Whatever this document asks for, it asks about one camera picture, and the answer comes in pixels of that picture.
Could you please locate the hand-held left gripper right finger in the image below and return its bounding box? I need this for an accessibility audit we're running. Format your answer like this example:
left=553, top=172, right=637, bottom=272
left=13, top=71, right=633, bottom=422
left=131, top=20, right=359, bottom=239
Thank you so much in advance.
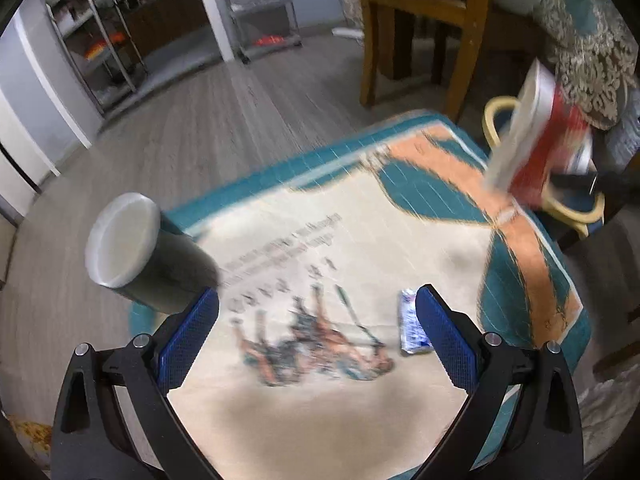
left=415, top=284, right=586, bottom=480

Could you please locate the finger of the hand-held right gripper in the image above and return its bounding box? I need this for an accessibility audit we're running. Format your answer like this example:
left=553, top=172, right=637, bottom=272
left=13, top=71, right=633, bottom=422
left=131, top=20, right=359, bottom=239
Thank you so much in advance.
left=549, top=169, right=633, bottom=203

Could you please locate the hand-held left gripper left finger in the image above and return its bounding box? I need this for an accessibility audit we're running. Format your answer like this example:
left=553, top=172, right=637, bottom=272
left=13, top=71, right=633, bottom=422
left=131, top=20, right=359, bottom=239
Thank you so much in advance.
left=50, top=286, right=221, bottom=480

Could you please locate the blue bin with cream rim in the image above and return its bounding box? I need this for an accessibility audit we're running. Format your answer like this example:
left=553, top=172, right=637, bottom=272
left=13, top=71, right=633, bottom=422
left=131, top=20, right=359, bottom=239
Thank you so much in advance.
left=482, top=96, right=606, bottom=238

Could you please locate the blue and white wrapper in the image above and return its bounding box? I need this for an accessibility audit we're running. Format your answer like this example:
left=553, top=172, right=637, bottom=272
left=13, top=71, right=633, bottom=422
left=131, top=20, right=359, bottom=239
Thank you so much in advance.
left=397, top=287, right=435, bottom=357

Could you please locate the red and white box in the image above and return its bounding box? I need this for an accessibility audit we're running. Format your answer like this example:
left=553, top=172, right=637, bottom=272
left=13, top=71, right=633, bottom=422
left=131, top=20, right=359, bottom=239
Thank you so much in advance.
left=482, top=57, right=596, bottom=208

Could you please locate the dark paper cup white lid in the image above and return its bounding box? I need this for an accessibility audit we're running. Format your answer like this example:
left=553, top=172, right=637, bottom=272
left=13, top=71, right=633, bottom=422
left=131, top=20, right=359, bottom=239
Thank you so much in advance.
left=85, top=192, right=223, bottom=313

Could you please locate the teal printed mat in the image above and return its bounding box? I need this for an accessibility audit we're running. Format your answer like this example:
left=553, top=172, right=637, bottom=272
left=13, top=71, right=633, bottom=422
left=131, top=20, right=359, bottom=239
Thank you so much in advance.
left=129, top=110, right=591, bottom=480

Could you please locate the teal tablecloth with lace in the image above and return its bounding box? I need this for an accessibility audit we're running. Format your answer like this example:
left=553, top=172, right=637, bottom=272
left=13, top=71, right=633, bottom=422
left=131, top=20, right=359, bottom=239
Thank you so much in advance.
left=532, top=0, right=640, bottom=131

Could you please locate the grey patterned rug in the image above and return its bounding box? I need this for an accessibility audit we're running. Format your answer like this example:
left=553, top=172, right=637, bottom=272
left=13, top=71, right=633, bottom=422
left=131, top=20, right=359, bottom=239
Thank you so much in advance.
left=575, top=380, right=621, bottom=461

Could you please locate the wooden chair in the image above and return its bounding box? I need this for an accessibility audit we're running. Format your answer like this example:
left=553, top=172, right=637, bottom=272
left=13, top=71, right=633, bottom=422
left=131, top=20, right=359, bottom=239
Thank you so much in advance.
left=352, top=0, right=501, bottom=123

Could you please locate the metal shelf rack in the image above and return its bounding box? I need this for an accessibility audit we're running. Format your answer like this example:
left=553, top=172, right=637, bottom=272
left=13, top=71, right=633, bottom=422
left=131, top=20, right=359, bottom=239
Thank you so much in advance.
left=45, top=0, right=148, bottom=116

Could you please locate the wooden cabinet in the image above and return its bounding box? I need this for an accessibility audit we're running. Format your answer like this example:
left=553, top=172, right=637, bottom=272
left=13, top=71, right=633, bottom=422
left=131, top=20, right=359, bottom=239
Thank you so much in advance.
left=122, top=0, right=211, bottom=56

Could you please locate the grey plastic shelf rack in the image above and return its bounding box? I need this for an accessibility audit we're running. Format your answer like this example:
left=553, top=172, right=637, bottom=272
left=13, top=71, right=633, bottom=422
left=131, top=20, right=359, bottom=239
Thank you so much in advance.
left=215, top=0, right=303, bottom=63

